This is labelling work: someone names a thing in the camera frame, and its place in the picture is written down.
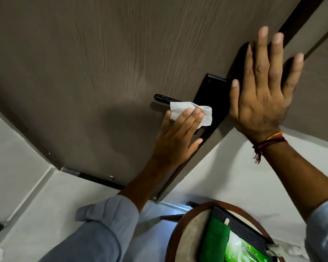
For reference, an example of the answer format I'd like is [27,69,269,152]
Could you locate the person's left hand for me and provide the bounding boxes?
[153,107,204,172]

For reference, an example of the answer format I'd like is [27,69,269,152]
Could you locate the person's right hand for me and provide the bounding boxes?
[229,25,304,144]

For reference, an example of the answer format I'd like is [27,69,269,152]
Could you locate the white tissue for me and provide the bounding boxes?
[169,101,213,130]

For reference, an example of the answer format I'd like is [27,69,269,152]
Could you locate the brown wooden door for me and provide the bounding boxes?
[0,0,304,202]

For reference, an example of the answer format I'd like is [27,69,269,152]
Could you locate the person's right forearm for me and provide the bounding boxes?
[253,133,328,262]

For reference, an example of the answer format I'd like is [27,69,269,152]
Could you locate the person's left forearm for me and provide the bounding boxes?
[40,157,171,262]

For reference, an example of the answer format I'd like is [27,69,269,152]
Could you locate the black door lock plate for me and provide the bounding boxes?
[192,73,232,146]

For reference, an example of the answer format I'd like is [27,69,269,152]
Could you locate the red orange thread wristband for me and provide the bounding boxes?
[252,131,288,164]

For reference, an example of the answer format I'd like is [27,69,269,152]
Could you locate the round wooden-rimmed table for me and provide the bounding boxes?
[164,200,286,262]

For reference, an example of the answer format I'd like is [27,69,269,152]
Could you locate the green cloth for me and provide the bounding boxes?
[199,217,231,262]

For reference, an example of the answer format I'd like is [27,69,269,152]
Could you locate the metal door bottom strip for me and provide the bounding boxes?
[60,166,126,189]

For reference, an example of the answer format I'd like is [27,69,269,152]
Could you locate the black laptop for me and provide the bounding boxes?
[198,206,278,262]

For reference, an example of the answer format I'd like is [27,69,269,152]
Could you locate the black door handle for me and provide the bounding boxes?
[154,94,198,107]

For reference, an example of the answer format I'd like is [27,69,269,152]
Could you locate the brown wooden door frame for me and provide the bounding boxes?
[278,0,328,139]

